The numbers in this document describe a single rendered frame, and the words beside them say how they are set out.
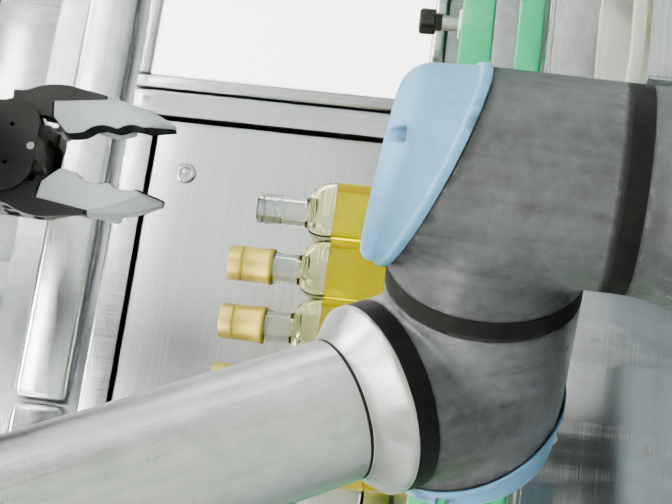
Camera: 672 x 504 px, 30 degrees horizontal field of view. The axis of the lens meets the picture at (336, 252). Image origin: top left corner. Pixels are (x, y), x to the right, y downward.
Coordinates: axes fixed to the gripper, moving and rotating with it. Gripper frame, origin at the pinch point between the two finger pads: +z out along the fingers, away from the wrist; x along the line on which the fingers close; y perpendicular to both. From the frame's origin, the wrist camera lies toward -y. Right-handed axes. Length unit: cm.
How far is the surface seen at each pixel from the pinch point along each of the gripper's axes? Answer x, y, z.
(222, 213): -8.5, 42.6, -2.0
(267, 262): -0.1, 28.1, 5.8
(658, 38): -12.1, -3.6, 35.7
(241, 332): 6.9, 28.5, 4.2
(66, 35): -28, 45, -24
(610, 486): 18.2, 14.4, 37.4
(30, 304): 4, 45, -22
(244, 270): 0.9, 28.5, 3.6
